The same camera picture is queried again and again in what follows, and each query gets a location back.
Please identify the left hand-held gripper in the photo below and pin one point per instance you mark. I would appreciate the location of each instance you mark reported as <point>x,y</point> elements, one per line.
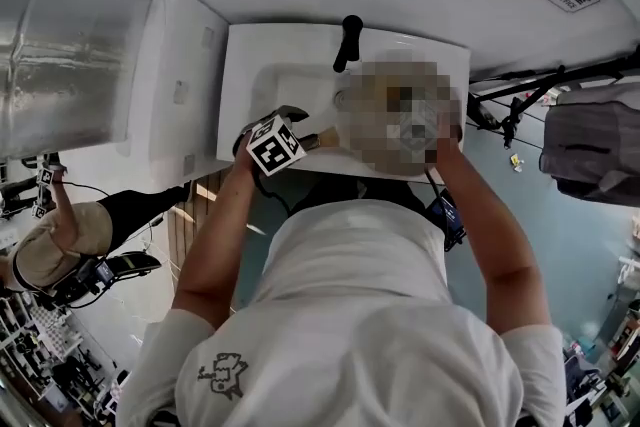
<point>274,147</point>

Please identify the person's right forearm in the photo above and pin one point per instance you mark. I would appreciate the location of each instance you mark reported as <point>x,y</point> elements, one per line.
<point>495,240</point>

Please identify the person's left forearm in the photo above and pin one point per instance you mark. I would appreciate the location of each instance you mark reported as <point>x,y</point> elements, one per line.
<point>215,240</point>

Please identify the white ceramic sink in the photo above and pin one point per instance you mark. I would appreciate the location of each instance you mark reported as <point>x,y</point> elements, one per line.
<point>280,60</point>

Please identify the black faucet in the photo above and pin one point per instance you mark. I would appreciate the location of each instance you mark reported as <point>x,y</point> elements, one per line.
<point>347,42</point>

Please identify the wooden slat panel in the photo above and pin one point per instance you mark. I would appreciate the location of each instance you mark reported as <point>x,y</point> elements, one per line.
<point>192,220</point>

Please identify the person's white t-shirt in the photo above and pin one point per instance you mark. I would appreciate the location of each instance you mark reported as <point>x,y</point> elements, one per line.
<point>360,315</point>

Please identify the small yellow wrapper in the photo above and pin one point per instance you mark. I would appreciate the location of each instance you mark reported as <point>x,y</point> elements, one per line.
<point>516,161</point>

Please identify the black tripod stand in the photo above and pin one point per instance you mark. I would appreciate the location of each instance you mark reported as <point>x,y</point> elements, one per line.
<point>522,97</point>

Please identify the grey backpack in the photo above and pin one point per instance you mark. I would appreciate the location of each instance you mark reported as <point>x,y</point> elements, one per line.
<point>592,142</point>

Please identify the cluttered storage shelf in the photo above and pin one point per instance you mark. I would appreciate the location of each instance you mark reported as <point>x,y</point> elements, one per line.
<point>40,355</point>

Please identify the silver insulated duct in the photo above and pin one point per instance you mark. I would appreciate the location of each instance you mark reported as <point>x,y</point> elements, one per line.
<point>60,55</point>

